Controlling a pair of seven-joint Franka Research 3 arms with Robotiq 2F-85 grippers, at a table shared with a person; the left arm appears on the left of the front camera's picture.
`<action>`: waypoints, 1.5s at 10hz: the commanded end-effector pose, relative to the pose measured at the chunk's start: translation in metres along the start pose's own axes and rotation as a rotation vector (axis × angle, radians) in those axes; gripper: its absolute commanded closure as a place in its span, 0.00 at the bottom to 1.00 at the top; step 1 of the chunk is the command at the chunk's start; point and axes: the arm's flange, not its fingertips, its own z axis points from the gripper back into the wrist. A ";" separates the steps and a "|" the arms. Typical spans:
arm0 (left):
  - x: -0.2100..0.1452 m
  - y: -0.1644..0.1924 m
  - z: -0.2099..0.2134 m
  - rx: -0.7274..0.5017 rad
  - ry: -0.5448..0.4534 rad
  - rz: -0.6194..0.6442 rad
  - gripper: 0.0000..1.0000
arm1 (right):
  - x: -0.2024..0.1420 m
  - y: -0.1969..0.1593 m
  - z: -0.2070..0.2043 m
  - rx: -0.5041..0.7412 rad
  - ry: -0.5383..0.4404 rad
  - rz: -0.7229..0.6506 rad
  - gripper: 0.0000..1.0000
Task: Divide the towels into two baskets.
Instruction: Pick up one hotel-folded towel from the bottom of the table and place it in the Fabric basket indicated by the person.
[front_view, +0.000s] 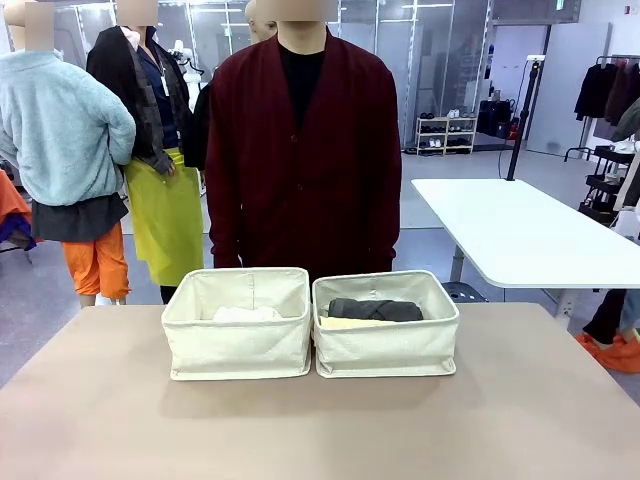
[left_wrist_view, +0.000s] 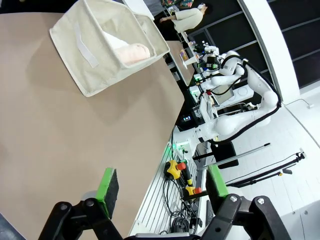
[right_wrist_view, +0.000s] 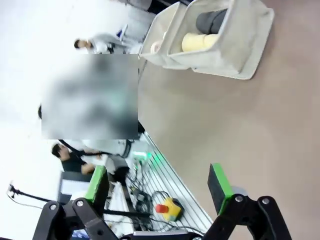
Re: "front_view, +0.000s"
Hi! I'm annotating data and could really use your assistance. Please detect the orange shoe cover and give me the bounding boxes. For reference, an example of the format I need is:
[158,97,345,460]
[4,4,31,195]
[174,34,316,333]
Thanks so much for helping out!
[574,331,640,375]

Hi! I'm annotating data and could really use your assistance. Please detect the wooden shoe rack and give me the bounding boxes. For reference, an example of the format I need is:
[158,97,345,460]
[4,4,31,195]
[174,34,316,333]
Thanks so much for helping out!
[414,114,479,157]

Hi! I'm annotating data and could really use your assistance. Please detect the white towel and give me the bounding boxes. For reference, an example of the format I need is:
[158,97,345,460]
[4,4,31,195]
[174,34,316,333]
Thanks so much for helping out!
[212,305,261,322]

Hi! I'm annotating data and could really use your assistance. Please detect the white side table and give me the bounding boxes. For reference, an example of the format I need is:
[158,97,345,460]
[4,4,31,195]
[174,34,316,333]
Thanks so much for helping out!
[410,178,640,292]

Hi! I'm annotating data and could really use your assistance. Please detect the cream fabric basket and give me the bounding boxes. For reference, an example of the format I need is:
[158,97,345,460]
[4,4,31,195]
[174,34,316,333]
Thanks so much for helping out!
[160,266,312,382]
[312,269,461,379]

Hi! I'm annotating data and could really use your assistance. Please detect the mannequin in black coat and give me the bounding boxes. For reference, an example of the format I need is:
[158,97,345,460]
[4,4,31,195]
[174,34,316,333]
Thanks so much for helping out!
[86,0,206,305]

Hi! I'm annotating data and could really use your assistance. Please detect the black utility cart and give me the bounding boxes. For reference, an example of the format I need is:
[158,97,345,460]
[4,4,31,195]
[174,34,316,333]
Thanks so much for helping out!
[578,143,637,227]

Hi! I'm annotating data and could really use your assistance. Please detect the black bags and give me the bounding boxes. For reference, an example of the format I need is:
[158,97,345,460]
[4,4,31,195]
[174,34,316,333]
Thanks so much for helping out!
[476,98,519,140]

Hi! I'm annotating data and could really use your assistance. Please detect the yellow towel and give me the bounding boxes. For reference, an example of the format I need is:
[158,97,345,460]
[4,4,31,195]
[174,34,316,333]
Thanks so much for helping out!
[319,315,399,330]

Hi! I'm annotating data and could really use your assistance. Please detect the orange cloth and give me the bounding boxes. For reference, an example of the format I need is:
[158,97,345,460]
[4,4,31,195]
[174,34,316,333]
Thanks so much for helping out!
[0,167,37,253]

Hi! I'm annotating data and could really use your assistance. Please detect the mannequin in light blue fleece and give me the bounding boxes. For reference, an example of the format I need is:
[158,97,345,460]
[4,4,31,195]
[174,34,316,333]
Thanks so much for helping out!
[0,0,137,310]

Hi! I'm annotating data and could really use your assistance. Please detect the grey towel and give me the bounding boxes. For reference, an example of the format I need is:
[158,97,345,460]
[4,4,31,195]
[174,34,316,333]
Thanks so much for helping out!
[327,297,425,323]

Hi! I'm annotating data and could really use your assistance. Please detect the bald mannequin in black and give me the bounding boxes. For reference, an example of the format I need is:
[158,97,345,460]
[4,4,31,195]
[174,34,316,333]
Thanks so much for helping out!
[180,0,279,172]

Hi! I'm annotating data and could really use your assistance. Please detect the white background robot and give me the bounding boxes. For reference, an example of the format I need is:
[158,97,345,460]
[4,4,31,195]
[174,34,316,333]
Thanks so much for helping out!
[168,39,207,114]

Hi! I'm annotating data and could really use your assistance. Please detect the person in maroon cardigan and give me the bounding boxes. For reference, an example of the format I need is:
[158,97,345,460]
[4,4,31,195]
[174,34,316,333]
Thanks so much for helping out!
[204,0,404,275]

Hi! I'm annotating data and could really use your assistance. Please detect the black camera pole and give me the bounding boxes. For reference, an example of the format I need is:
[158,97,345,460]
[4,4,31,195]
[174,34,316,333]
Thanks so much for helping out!
[505,57,544,182]

